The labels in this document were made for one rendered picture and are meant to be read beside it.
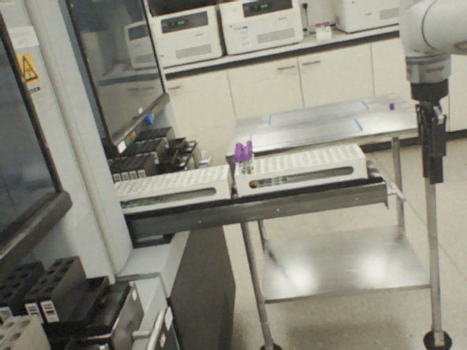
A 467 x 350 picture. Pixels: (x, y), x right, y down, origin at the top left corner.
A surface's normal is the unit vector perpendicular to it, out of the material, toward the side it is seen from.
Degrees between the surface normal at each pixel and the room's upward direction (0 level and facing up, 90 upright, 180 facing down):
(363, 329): 0
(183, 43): 90
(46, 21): 90
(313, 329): 0
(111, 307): 0
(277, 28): 90
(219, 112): 90
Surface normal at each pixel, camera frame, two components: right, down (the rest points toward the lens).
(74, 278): 0.98, -0.15
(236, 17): -0.13, -0.18
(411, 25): -0.96, 0.22
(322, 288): -0.18, -0.92
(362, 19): -0.05, 0.36
